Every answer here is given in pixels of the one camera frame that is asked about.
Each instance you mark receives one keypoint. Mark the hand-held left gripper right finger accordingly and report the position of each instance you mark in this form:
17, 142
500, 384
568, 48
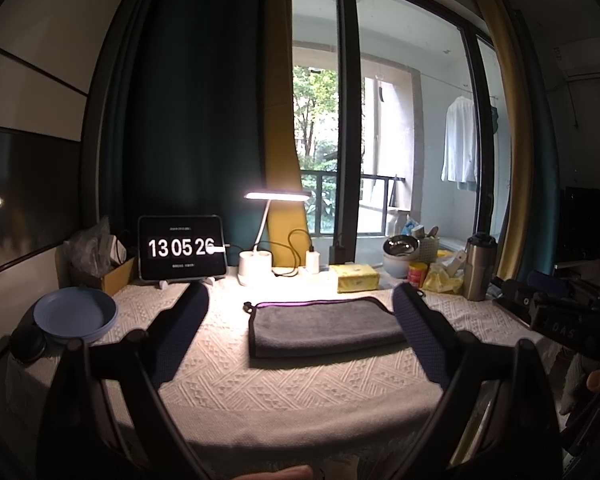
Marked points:
422, 335

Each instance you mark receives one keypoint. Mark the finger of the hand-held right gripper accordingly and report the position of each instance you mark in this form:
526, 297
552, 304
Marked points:
515, 300
550, 281

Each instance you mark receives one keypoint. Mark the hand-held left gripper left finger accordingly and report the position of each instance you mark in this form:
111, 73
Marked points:
180, 332

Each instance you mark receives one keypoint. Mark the grey towel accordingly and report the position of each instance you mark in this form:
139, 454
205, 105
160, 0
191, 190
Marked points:
325, 327

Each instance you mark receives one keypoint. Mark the person's left hand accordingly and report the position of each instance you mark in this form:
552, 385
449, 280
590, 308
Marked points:
282, 473

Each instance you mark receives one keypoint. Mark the steel tumbler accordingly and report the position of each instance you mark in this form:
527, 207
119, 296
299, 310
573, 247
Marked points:
479, 270

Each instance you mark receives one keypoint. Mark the white tablet stand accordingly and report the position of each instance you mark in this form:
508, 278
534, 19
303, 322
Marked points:
162, 284

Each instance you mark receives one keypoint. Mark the yellow plastic bag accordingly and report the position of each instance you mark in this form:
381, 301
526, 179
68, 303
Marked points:
442, 280

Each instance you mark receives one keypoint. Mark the yellow red can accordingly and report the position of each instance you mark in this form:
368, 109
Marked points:
418, 274

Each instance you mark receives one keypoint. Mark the black monitor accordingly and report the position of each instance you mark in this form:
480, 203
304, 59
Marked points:
585, 225

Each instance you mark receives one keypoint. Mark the cardboard box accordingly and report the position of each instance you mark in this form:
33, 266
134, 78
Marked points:
117, 275

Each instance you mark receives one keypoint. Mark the tablet clock display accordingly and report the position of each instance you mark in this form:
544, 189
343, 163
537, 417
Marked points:
181, 247

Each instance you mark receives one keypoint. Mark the white utensil basket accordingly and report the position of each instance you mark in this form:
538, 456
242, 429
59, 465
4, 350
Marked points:
428, 250

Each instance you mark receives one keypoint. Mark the yellow tissue pack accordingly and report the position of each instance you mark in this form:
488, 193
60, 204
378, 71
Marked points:
354, 278

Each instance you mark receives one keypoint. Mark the steel bowl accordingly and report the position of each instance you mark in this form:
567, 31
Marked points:
401, 246

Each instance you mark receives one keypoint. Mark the white desk lamp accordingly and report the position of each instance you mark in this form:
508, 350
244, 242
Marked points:
255, 262

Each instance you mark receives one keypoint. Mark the blue plate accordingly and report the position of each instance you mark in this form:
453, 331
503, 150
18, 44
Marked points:
75, 312

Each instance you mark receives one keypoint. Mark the dark green curtain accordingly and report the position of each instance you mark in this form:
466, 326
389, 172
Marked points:
542, 170
190, 110

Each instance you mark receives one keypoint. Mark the white bottle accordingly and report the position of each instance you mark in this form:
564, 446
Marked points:
397, 221

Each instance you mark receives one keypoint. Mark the white woven tablecloth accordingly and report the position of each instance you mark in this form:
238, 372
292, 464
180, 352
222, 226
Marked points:
290, 390

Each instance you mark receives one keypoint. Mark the clear plastic bag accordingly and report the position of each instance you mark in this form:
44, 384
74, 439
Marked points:
87, 247

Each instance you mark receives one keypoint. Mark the white charger plug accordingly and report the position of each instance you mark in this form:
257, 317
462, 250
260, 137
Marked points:
312, 260

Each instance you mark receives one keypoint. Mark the yellow curtain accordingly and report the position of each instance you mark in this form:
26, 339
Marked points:
510, 135
280, 135

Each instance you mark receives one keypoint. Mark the black round cap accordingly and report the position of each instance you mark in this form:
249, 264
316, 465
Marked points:
27, 344

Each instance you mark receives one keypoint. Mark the balcony railing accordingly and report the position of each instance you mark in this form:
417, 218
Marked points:
330, 200

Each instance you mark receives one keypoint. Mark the white hanging shirt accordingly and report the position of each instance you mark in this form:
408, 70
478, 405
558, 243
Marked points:
459, 140

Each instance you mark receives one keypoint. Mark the white air conditioner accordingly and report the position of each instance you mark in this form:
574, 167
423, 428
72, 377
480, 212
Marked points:
587, 52

